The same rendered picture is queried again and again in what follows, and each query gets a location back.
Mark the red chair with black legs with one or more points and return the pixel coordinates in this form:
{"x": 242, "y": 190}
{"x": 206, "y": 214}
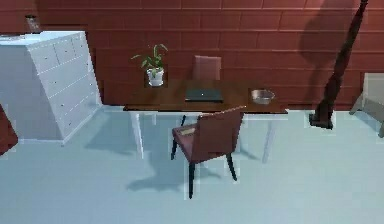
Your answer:
{"x": 213, "y": 133}
{"x": 207, "y": 67}

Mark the brown table with white legs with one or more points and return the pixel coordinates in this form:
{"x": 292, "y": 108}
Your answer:
{"x": 166, "y": 98}

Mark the dark glass jar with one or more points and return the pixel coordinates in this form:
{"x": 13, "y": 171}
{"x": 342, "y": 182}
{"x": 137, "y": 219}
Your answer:
{"x": 33, "y": 24}

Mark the white chest of drawers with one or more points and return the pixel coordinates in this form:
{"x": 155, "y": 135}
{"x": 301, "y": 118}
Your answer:
{"x": 63, "y": 83}

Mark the black laptop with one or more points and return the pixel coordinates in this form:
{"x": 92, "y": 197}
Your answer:
{"x": 204, "y": 95}

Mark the grey armchair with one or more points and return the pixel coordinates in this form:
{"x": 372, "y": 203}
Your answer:
{"x": 371, "y": 96}

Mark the silver metal bowl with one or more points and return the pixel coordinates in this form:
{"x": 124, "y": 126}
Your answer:
{"x": 262, "y": 96}

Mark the dark red furniture piece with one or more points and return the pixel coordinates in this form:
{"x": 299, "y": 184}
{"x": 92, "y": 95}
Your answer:
{"x": 6, "y": 133}

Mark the green plant in white pot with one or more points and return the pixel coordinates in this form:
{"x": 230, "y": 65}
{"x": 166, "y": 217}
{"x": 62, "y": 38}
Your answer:
{"x": 155, "y": 71}

